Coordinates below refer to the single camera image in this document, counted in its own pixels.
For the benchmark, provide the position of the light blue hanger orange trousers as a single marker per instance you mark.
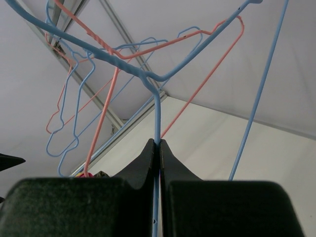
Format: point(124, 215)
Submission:
point(135, 46)

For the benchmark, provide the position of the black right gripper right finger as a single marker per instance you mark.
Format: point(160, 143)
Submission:
point(192, 207)

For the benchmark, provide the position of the light blue hanger magenta trousers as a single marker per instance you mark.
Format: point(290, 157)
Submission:
point(142, 75)

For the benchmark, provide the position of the grey yellow camouflage trousers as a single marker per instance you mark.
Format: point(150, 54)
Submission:
point(101, 174)

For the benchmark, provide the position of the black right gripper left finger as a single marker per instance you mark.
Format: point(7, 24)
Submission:
point(118, 206)

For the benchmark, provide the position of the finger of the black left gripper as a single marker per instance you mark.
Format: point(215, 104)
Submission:
point(7, 162)

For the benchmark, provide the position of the left aluminium frame posts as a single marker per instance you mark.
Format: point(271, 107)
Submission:
point(39, 96)

